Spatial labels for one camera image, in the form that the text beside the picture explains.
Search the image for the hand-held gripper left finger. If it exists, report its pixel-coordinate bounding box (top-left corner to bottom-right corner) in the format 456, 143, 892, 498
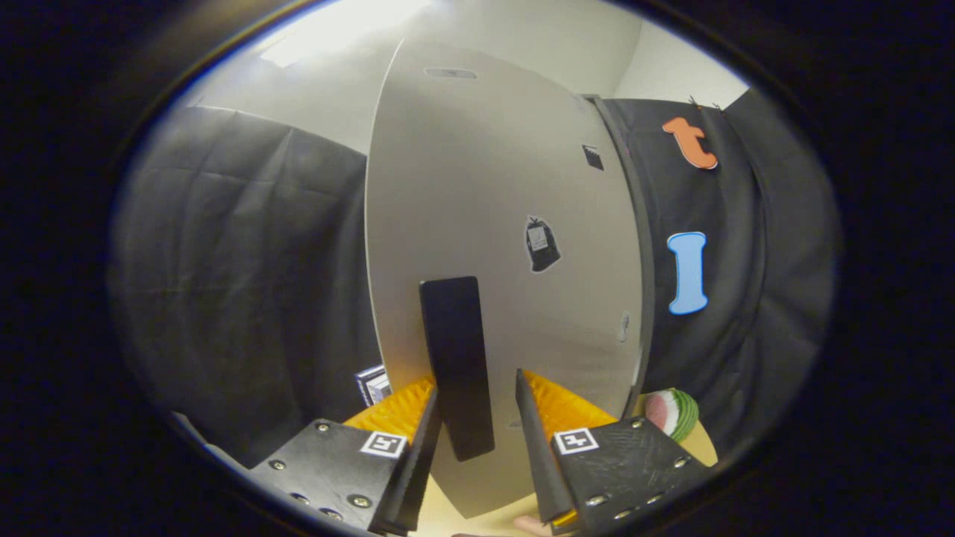
248, 375, 442, 536

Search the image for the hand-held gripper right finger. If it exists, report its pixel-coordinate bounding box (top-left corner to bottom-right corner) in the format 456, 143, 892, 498
515, 368, 711, 536

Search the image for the watermelon slice toy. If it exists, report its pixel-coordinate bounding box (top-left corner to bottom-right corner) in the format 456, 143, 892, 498
645, 388, 700, 442

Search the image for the black backdrop cloth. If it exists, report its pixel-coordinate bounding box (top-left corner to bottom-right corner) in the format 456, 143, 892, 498
108, 89, 840, 467

